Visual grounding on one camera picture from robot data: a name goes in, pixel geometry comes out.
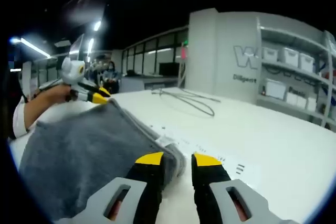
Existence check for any row of white storage boxes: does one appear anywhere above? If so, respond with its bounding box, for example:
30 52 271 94
262 47 320 112

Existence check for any black monitor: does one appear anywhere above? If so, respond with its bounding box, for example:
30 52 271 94
159 62 181 77

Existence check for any grey cable on table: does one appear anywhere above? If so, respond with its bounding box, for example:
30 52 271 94
151 87 221 118

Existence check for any transparent tilted panel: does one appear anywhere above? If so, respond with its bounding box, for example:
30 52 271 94
68 34 86 58

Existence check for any white marked tape strip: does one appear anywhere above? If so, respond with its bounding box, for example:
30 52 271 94
149 125 246 176

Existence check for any person's left hand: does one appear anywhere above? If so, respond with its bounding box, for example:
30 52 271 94
48 84 76 103

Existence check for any grey shelving rack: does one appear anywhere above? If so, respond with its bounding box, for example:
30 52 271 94
256 16 336 127

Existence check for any large hanging dark screen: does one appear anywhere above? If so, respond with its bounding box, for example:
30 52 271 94
62 0 108 25

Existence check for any grey fluffy towel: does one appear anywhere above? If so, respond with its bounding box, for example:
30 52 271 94
18 98 187 221

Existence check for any grey counter desk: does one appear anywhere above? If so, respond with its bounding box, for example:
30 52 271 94
119 74 182 93

